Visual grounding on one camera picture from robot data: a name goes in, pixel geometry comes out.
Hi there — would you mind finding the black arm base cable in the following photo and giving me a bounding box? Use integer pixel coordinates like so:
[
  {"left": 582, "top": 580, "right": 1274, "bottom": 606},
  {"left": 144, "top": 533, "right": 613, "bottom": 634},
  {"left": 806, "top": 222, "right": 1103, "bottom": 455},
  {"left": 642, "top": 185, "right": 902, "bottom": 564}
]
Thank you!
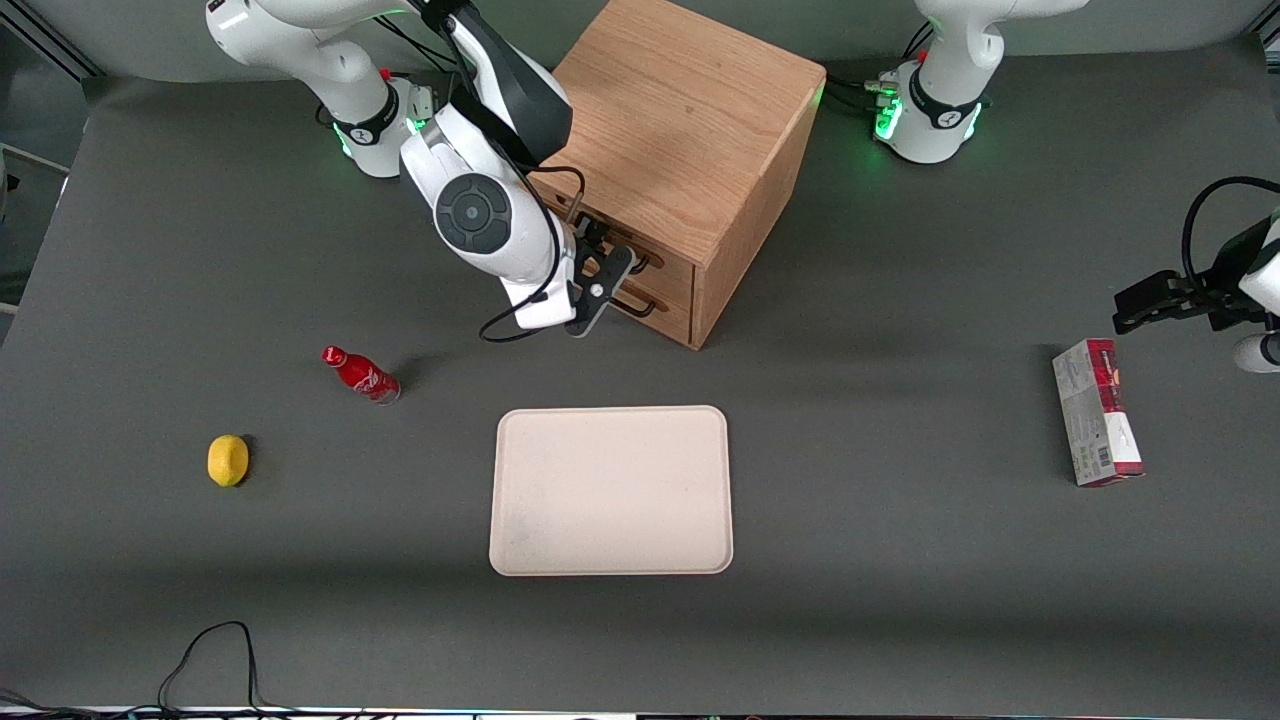
[
  {"left": 376, "top": 12, "right": 461, "bottom": 79},
  {"left": 824, "top": 20, "right": 937, "bottom": 117}
]

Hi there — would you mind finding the beige plastic tray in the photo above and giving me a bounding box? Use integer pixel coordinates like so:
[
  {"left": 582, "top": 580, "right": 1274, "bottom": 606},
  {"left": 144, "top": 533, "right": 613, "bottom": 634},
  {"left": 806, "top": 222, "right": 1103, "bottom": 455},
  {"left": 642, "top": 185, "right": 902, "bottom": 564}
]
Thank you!
[{"left": 488, "top": 404, "right": 735, "bottom": 578}]

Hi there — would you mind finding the yellow lemon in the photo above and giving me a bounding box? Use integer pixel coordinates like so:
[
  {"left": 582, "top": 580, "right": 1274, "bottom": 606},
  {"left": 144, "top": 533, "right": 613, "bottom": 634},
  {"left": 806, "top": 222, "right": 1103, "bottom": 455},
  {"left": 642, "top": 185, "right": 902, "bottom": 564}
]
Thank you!
[{"left": 206, "top": 433, "right": 251, "bottom": 489}]

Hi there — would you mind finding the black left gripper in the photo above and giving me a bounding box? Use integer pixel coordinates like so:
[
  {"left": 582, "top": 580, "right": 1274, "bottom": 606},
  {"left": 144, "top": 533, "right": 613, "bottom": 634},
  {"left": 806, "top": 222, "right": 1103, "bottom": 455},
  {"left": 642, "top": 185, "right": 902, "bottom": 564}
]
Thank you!
[{"left": 1112, "top": 215, "right": 1277, "bottom": 336}]

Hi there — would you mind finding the black right arm base cable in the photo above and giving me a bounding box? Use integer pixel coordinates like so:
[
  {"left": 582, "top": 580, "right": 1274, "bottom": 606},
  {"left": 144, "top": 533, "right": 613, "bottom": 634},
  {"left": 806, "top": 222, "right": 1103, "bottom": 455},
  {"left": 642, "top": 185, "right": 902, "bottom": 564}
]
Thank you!
[{"left": 376, "top": 12, "right": 461, "bottom": 79}]

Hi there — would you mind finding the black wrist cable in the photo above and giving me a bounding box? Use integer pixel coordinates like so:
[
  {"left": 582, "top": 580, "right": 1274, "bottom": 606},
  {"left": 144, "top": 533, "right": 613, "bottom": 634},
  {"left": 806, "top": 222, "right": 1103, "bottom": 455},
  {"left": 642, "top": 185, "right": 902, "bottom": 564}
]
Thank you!
[
  {"left": 1181, "top": 176, "right": 1280, "bottom": 293},
  {"left": 478, "top": 164, "right": 591, "bottom": 345}
]

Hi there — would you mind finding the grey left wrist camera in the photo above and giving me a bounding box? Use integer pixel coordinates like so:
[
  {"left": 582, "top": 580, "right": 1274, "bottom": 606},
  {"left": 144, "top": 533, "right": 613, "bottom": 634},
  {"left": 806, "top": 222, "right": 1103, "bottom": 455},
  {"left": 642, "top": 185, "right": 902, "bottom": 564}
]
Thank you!
[{"left": 1231, "top": 331, "right": 1280, "bottom": 375}]

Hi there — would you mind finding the wooden drawer with black handle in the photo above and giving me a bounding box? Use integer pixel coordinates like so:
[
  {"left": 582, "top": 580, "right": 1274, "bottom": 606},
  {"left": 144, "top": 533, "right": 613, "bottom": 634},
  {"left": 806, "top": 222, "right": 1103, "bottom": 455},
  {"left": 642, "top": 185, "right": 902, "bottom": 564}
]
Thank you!
[
  {"left": 606, "top": 268, "right": 695, "bottom": 347},
  {"left": 528, "top": 170, "right": 698, "bottom": 307}
]

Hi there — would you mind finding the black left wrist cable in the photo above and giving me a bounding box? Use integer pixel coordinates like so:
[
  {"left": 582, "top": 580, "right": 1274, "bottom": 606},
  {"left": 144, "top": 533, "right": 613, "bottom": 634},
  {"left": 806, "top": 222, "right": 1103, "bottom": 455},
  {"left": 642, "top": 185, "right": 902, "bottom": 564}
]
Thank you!
[{"left": 1181, "top": 176, "right": 1280, "bottom": 293}]

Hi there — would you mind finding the black left arm base cable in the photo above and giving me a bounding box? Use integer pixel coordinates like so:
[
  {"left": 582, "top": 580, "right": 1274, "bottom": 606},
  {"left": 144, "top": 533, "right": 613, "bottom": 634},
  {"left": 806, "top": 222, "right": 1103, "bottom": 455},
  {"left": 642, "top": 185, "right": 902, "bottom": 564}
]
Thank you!
[{"left": 824, "top": 20, "right": 937, "bottom": 117}]

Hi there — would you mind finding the grey aluminium frame rail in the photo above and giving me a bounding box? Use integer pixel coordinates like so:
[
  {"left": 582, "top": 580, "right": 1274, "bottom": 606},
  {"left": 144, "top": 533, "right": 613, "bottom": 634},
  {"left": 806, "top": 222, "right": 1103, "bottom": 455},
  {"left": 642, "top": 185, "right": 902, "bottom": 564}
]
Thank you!
[{"left": 0, "top": 0, "right": 106, "bottom": 81}]

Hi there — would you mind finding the grey and red carton box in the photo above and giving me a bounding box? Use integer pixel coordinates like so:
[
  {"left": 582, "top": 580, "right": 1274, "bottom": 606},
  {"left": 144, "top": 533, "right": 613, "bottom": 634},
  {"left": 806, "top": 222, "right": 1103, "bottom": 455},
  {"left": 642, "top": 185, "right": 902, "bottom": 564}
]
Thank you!
[{"left": 1051, "top": 337, "right": 1146, "bottom": 489}]

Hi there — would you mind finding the red cola bottle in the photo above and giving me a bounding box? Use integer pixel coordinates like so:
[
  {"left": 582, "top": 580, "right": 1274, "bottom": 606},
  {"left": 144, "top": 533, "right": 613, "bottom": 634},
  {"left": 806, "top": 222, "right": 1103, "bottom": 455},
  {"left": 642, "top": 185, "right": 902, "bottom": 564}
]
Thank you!
[{"left": 320, "top": 344, "right": 403, "bottom": 406}]

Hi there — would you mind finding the black looped floor cable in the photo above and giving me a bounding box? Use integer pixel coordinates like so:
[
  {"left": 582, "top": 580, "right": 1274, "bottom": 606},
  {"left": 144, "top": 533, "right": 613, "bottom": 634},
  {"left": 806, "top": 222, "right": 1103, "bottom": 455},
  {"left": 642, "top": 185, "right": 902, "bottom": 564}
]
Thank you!
[{"left": 157, "top": 620, "right": 273, "bottom": 715}]

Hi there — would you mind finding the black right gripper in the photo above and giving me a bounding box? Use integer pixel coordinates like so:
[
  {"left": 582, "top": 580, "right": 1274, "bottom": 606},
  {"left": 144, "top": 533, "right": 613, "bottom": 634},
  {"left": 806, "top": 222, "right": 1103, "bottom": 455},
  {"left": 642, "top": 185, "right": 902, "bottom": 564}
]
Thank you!
[{"left": 564, "top": 215, "right": 639, "bottom": 339}]

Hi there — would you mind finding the wooden drawer cabinet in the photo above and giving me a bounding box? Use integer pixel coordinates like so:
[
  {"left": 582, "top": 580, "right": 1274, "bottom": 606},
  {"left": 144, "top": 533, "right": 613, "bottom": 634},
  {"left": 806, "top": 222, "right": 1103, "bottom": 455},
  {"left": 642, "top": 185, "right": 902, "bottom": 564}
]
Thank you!
[{"left": 525, "top": 0, "right": 829, "bottom": 351}]

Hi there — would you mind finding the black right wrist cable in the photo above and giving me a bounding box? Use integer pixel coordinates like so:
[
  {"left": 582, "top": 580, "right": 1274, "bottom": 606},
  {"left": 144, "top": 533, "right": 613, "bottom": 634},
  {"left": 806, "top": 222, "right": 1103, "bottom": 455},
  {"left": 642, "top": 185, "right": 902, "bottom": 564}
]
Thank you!
[{"left": 478, "top": 164, "right": 591, "bottom": 345}]

